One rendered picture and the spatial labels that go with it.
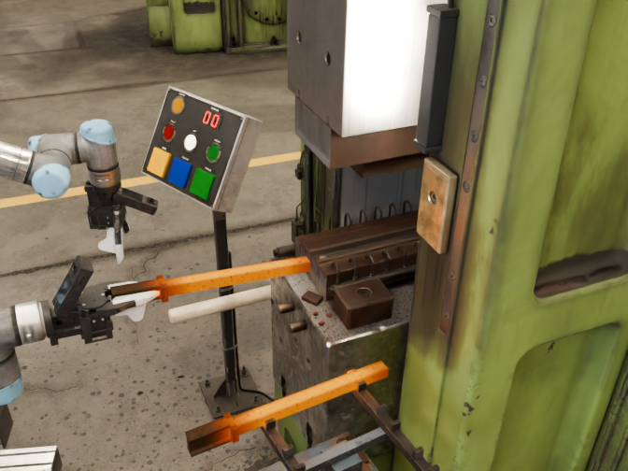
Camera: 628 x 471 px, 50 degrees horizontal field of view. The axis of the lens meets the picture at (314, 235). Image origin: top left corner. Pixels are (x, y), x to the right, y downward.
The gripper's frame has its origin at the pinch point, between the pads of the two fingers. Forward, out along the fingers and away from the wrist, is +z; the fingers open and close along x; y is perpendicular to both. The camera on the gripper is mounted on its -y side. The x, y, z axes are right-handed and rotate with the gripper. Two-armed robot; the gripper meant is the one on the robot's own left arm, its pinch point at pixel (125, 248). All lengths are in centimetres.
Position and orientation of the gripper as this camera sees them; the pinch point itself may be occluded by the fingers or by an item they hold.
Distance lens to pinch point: 184.9
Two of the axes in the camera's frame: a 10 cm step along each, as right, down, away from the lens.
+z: -0.2, 8.4, 5.4
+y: -9.9, 0.5, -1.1
